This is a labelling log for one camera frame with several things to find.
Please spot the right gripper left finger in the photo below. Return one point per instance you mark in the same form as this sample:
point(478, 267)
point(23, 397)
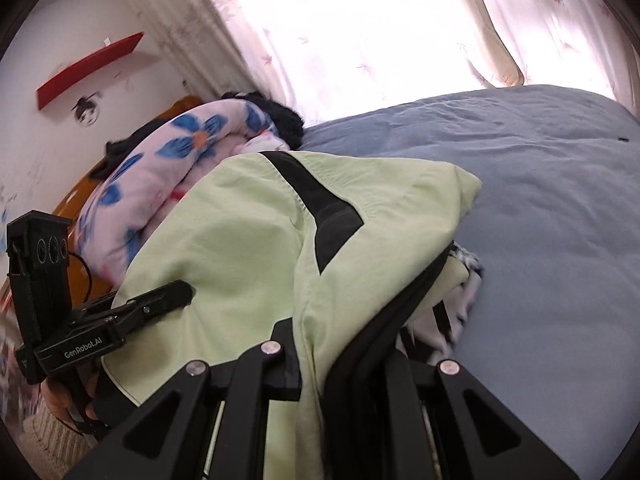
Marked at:
point(206, 422)

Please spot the cartoon face wall sticker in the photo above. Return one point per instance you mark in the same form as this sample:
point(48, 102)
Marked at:
point(86, 110)

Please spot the black knitted garment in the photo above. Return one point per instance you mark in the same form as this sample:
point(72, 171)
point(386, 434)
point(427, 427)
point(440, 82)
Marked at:
point(290, 125)

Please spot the red wall shelf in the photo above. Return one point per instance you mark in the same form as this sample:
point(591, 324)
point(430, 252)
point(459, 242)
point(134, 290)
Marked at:
point(72, 74)

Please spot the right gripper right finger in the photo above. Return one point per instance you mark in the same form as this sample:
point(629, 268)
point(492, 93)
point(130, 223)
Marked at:
point(393, 418)

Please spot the floral pink blue quilt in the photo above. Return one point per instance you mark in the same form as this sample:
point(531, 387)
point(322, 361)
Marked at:
point(125, 209)

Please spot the light green black jacket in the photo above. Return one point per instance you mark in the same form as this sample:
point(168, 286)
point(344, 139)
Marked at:
point(325, 241)

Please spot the blue bed blanket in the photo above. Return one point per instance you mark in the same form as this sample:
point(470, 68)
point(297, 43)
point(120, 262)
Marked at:
point(555, 334)

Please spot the person's left hand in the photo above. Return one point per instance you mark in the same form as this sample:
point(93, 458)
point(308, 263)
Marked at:
point(59, 401)

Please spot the black white patterned garment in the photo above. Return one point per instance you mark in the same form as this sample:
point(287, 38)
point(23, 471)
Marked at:
point(435, 327)

